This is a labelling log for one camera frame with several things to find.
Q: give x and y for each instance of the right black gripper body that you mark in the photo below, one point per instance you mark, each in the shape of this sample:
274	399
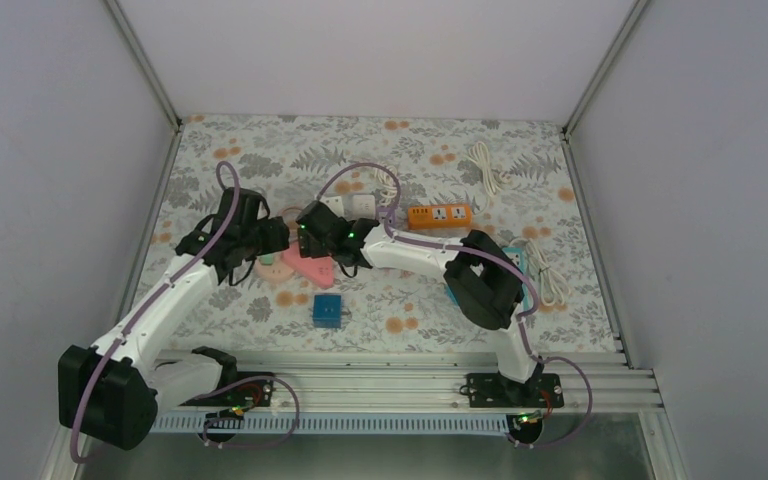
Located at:
314	249

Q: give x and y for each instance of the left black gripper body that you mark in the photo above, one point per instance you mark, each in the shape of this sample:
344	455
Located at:
274	243

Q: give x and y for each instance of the pink triangular power strip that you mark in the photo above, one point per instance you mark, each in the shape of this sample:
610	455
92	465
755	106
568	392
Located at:
319	271

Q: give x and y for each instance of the white plug adapter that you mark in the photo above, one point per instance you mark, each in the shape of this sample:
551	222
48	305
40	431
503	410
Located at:
352	206

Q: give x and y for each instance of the dark blue cube socket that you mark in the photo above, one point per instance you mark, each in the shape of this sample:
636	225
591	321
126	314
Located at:
327	311

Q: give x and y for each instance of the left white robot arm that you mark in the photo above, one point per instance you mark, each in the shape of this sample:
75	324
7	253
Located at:
115	389

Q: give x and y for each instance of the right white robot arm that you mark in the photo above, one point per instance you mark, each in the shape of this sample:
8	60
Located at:
491	291

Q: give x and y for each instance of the orange power strip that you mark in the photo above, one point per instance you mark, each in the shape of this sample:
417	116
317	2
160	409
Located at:
427	217

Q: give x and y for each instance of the teal power strip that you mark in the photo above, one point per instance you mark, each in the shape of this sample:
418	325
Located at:
517	257

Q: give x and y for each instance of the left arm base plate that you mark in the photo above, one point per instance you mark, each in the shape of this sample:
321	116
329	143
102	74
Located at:
256	391

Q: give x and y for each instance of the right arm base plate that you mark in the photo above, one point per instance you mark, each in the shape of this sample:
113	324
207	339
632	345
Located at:
492	390

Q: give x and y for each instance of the aluminium rail frame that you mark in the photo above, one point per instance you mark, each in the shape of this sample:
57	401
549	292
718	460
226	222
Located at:
334	382

